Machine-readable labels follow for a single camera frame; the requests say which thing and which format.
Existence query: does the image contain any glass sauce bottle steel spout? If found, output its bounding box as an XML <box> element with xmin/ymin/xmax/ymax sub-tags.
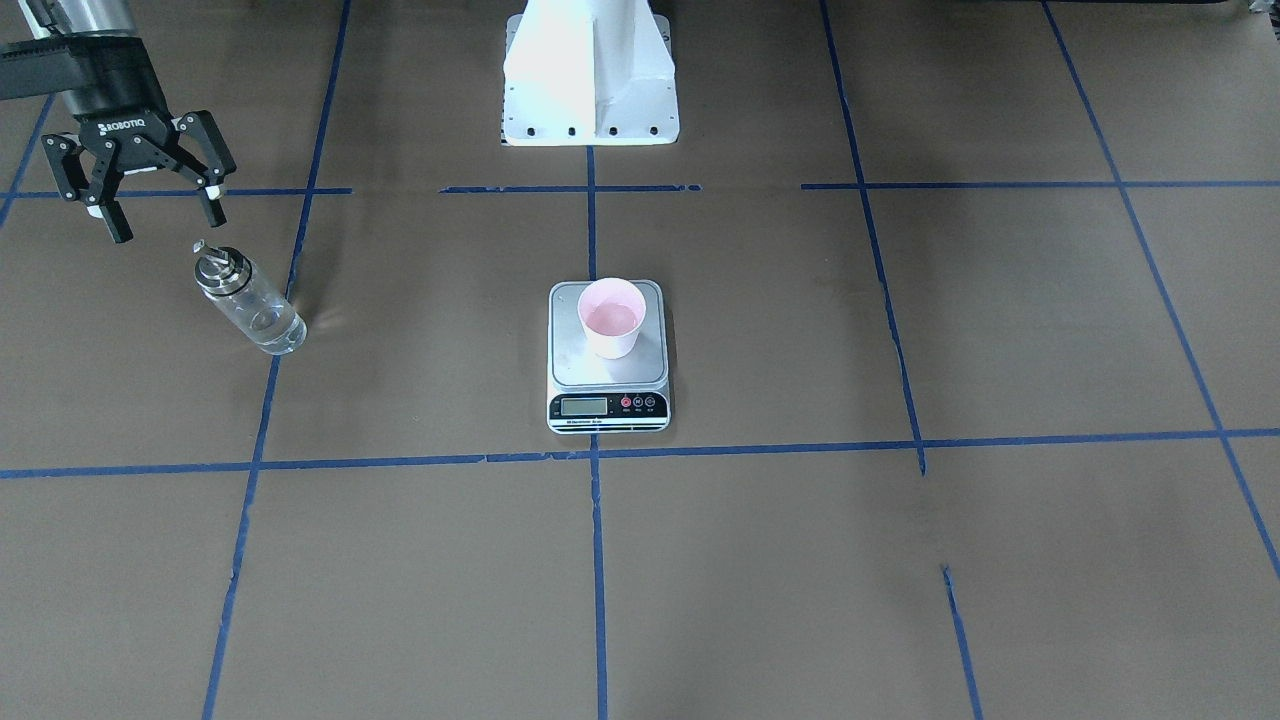
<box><xmin>192</xmin><ymin>240</ymin><xmax>307</xmax><ymax>356</ymax></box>

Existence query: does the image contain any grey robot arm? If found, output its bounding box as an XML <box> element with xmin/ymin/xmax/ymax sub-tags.
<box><xmin>1</xmin><ymin>1</ymin><xmax>236</xmax><ymax>243</ymax></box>

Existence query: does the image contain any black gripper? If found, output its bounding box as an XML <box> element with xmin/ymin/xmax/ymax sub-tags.
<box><xmin>40</xmin><ymin>111</ymin><xmax>237</xmax><ymax>243</ymax></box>

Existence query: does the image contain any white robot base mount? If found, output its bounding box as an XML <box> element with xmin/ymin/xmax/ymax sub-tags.
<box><xmin>500</xmin><ymin>1</ymin><xmax>681</xmax><ymax>147</ymax></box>

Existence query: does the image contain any pink paper cup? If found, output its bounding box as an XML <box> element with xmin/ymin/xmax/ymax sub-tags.
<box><xmin>577</xmin><ymin>277</ymin><xmax>648</xmax><ymax>360</ymax></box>

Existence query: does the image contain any silver digital kitchen scale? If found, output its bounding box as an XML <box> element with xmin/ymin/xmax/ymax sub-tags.
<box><xmin>547</xmin><ymin>279</ymin><xmax>672</xmax><ymax>434</ymax></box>

